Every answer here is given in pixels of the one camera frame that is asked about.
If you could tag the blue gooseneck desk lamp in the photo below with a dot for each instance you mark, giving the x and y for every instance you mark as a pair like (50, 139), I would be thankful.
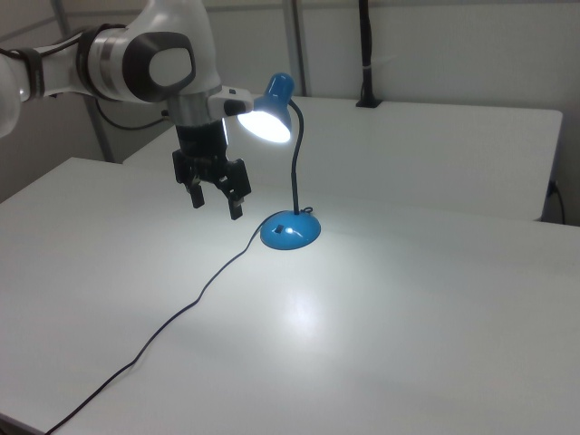
(290, 226)

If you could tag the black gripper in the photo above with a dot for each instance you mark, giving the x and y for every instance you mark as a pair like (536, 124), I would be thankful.
(204, 151)

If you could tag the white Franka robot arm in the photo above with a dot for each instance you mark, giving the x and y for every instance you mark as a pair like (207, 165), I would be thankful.
(118, 50)

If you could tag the grey metal frame post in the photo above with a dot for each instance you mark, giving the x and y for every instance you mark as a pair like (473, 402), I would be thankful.
(296, 45)

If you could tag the black pole with clamp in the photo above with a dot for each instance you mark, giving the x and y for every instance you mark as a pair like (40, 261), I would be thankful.
(366, 54)

